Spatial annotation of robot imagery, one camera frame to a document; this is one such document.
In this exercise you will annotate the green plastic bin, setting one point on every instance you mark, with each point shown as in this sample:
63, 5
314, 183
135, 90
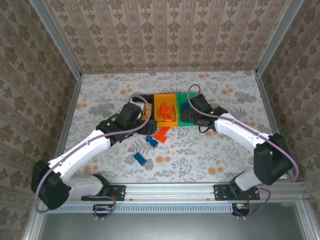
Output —
180, 123

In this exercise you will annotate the yellow plastic bin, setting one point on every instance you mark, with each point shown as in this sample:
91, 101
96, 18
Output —
162, 124

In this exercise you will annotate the black plastic bin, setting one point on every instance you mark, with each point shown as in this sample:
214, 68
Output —
152, 100

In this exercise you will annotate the long blue lego brick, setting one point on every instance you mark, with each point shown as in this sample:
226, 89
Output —
140, 158

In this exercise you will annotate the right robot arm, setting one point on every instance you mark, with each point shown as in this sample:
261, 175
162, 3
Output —
272, 160

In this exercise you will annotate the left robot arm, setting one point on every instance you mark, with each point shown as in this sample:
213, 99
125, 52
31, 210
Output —
80, 152

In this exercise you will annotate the floral table cover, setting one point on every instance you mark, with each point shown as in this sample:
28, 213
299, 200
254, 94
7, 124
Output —
175, 172

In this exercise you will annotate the black controller board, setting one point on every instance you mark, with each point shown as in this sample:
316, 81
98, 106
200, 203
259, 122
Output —
101, 208
241, 207

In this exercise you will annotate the grey metal panel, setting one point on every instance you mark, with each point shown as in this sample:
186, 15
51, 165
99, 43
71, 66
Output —
170, 227

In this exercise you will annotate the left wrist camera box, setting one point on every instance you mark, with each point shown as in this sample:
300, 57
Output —
140, 110

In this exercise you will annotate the aluminium side rail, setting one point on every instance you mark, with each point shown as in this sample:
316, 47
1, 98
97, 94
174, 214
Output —
270, 110
67, 120

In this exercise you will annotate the aluminium frame rail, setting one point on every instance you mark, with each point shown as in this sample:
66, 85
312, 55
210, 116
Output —
170, 191

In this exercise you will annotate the aluminium frame post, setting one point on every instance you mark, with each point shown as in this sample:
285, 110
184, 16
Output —
55, 40
280, 37

